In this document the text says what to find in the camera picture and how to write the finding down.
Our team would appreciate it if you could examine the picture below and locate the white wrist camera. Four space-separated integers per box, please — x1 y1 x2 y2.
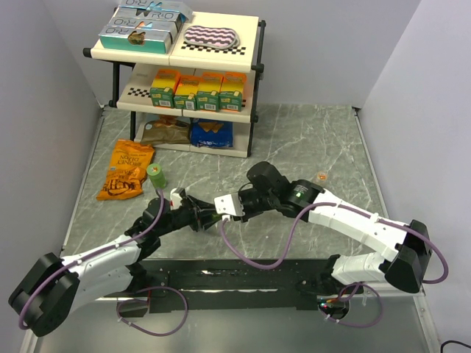
170 188 187 210
214 193 244 221

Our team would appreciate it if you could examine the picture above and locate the purple cable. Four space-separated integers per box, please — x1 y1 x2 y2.
219 201 450 328
18 189 189 338

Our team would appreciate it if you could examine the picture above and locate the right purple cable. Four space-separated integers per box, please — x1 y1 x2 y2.
219 201 450 328

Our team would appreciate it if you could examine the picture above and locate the clear orange-capped pill bottle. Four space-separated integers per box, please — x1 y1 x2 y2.
316 171 328 183

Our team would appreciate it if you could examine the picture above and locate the teal snack box middle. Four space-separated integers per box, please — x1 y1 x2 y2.
107 17 183 33

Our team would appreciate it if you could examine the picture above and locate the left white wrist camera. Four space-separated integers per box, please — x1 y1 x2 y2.
170 188 187 210

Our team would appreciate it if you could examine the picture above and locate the black power cable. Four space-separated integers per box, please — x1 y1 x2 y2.
439 340 471 353

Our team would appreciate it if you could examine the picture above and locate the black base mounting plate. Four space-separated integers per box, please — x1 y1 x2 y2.
111 255 345 313

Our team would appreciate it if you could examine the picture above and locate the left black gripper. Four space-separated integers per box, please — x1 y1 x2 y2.
156 194 223 236

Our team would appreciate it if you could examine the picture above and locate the orange honey dijon chip bag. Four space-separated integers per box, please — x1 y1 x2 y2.
96 139 155 201

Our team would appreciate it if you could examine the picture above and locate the brown chip bag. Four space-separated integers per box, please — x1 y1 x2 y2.
135 115 191 146

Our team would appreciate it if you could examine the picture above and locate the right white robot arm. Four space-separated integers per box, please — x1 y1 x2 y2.
235 161 432 293

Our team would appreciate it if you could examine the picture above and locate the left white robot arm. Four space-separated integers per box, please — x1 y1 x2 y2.
8 194 221 337

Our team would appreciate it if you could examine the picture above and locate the green orange carton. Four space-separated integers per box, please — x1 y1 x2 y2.
219 72 247 112
196 72 224 112
174 75 200 110
149 69 181 108

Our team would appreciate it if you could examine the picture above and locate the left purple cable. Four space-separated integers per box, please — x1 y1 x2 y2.
18 189 189 338

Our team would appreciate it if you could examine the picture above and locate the teal snack box front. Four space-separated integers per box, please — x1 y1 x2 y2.
99 26 172 54

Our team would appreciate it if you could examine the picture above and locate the blue chip bag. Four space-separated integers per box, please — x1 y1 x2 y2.
190 118 233 148

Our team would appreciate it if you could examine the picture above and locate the beige three-tier shelf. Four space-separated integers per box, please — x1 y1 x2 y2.
83 9 266 157

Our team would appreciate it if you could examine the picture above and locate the green cylindrical container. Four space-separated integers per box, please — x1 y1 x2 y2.
146 163 167 189

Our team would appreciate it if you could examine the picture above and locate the wavy patterned pouch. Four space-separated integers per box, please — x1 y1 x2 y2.
184 25 240 50

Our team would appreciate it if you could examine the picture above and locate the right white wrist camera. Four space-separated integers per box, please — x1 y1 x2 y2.
214 193 244 221

